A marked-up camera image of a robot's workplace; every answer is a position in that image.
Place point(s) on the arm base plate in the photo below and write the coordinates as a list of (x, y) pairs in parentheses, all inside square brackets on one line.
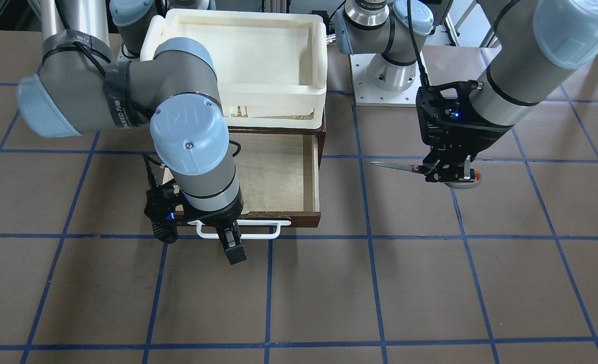
[(377, 82)]

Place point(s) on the wooden drawer with white handle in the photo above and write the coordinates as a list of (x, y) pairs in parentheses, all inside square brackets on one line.
[(279, 180)]

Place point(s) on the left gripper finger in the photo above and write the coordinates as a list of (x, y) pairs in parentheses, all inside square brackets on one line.
[(440, 171), (468, 173)]

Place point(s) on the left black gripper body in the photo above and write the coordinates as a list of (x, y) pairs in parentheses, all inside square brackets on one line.
[(473, 139)]

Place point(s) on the grey orange scissors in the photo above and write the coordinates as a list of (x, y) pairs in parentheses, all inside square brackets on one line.
[(455, 175)]

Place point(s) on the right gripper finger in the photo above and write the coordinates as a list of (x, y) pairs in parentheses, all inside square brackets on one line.
[(236, 233), (230, 235)]

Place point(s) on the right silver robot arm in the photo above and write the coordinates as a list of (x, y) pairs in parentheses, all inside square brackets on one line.
[(83, 89)]

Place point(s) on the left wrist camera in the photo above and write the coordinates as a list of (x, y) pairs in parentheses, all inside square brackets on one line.
[(442, 106)]

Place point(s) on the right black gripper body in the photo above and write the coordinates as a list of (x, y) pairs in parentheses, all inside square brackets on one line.
[(218, 216)]

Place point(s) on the cream plastic tray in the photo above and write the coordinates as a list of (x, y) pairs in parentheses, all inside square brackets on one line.
[(271, 67)]

